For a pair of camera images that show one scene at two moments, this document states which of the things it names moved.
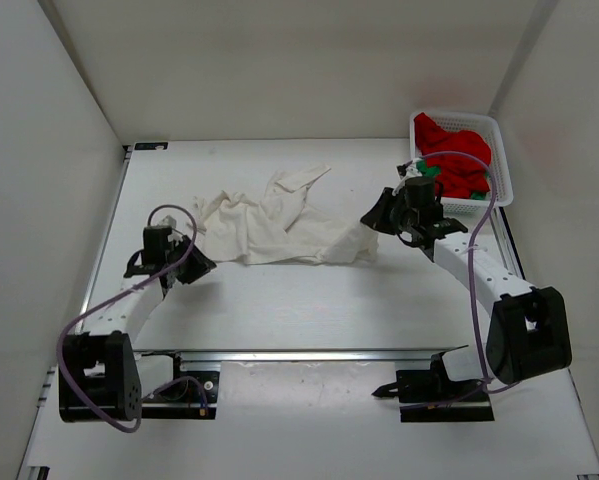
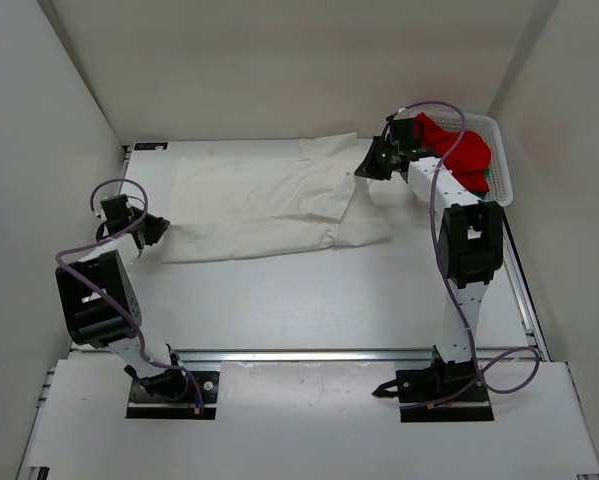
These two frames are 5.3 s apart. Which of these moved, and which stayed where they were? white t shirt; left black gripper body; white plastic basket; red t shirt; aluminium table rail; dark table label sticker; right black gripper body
Moved: right black gripper body; white t shirt; left black gripper body
Stayed: red t shirt; white plastic basket; aluminium table rail; dark table label sticker
